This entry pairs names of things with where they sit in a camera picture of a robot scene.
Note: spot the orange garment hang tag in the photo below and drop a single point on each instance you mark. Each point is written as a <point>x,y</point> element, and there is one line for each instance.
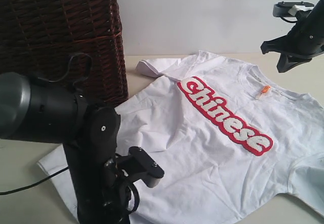
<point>264,91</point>

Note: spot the dark brown wicker basket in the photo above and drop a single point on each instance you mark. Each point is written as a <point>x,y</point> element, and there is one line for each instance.
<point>72,41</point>

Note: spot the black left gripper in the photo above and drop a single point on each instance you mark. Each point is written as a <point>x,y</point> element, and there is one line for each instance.
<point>106,193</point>

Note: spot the white t-shirt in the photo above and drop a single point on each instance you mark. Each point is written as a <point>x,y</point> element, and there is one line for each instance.
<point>224,152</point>

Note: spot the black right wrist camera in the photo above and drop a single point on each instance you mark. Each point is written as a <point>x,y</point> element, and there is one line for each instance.
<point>289,9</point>

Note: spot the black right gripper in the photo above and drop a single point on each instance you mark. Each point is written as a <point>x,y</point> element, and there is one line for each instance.
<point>307,36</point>

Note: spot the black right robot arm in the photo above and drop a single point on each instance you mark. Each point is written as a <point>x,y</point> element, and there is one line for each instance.
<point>293,20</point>

